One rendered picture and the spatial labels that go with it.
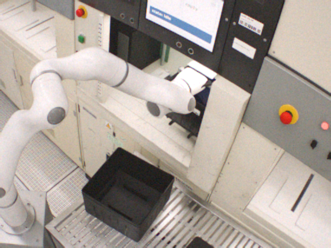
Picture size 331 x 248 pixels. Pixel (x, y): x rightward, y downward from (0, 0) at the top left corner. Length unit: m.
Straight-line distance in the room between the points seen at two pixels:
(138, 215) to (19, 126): 0.69
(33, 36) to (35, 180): 1.03
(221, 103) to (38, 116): 0.57
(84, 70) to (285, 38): 0.57
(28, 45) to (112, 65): 1.33
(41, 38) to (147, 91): 1.32
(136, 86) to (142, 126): 0.58
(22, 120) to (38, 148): 1.70
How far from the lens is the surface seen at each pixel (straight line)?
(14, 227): 1.51
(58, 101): 0.94
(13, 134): 1.07
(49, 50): 2.17
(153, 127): 1.65
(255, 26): 0.99
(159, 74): 1.86
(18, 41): 2.33
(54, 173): 2.55
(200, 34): 1.11
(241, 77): 1.09
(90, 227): 1.47
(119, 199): 1.52
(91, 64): 0.96
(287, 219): 1.53
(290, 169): 1.69
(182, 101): 1.14
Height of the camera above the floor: 2.09
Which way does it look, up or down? 47 degrees down
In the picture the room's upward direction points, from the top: 10 degrees clockwise
